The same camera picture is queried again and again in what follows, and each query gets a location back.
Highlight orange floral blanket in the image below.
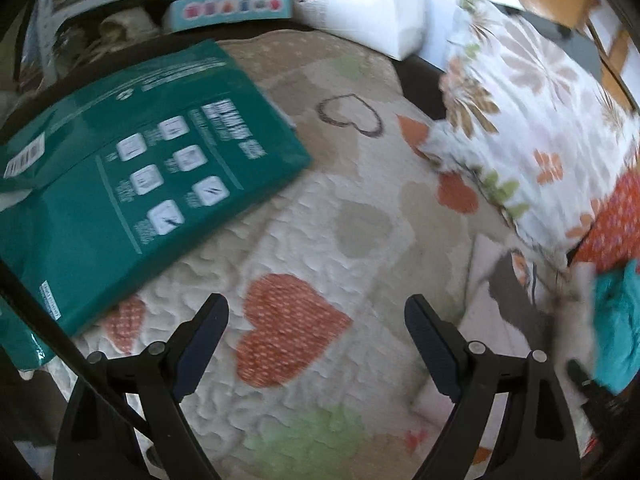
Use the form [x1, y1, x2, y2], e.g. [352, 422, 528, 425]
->
[573, 170, 640, 273]

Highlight teal cardboard box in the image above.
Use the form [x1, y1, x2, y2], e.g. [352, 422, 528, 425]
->
[0, 39, 314, 369]

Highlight white floral pillow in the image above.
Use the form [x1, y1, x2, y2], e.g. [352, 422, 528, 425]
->
[419, 0, 639, 269]

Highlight light blue patterned strip box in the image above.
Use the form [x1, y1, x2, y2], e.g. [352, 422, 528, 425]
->
[163, 0, 292, 34]

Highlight heart pattern quilt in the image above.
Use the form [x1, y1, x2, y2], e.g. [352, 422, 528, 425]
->
[49, 29, 597, 480]

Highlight teal bundled cloth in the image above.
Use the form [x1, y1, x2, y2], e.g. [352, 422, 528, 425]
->
[593, 260, 639, 394]

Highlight black cable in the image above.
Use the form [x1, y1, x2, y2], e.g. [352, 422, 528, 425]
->
[0, 259, 151, 441]

